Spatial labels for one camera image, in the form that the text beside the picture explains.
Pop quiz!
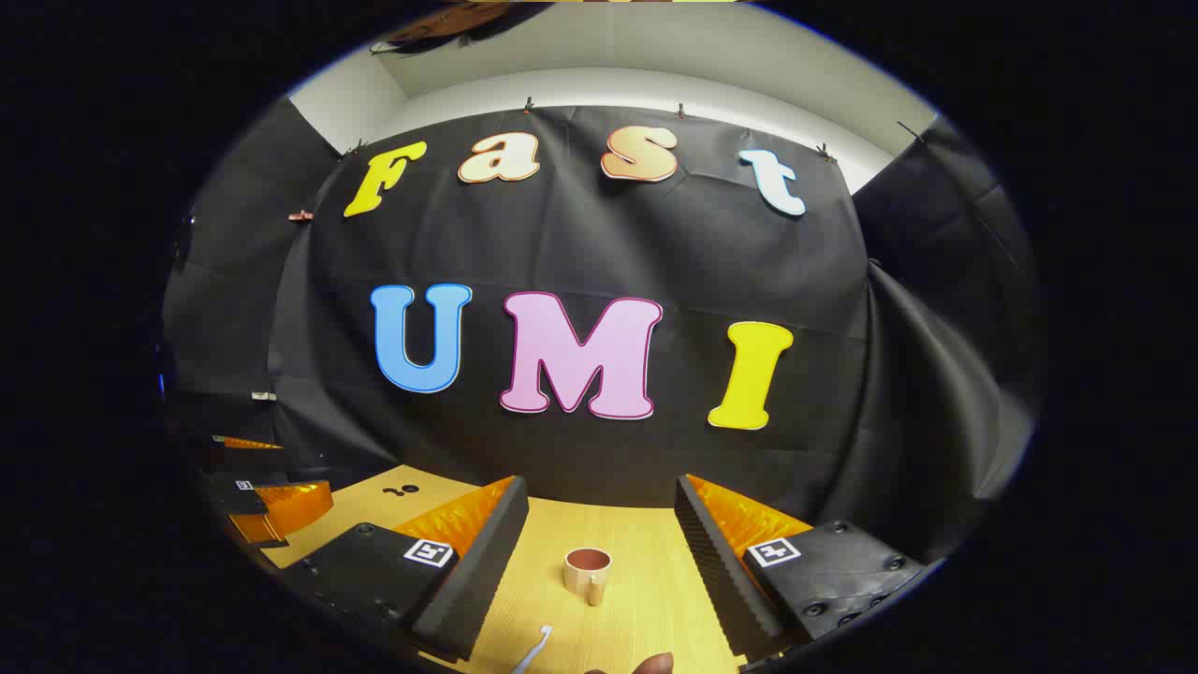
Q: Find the dark brown object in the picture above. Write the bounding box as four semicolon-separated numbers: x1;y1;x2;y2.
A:
384;0;514;50

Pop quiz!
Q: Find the white toothbrush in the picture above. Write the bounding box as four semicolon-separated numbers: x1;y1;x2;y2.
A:
510;625;554;674

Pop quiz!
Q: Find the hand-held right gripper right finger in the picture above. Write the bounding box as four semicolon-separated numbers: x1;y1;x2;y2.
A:
674;474;928;662

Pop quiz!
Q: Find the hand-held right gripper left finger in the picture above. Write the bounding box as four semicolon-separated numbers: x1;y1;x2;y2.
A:
279;474;531;664

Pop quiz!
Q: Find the beige cup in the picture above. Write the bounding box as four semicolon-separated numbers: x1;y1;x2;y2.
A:
563;548;613;608

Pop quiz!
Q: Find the black backdrop cloth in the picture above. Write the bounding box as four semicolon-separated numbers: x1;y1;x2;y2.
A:
159;94;1045;563

